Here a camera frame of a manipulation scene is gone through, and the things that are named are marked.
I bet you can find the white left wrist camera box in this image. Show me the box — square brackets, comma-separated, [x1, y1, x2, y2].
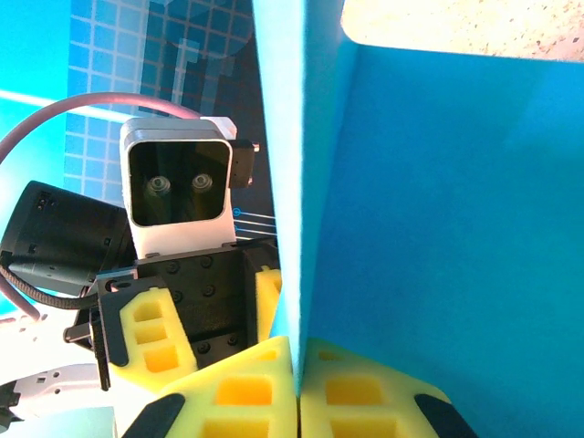
[119, 116, 262, 260]

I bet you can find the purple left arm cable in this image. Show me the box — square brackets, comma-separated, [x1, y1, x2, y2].
[0, 90, 203, 320]

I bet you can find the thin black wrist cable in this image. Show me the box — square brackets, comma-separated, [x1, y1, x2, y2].
[0, 262, 99, 312]

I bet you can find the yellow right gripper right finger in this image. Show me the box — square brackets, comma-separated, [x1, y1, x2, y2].
[298, 337, 480, 438]

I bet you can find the blue printed side panel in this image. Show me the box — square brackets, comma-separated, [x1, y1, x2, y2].
[0, 0, 279, 320]

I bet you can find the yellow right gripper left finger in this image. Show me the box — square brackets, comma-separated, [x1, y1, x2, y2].
[120, 335, 300, 438]

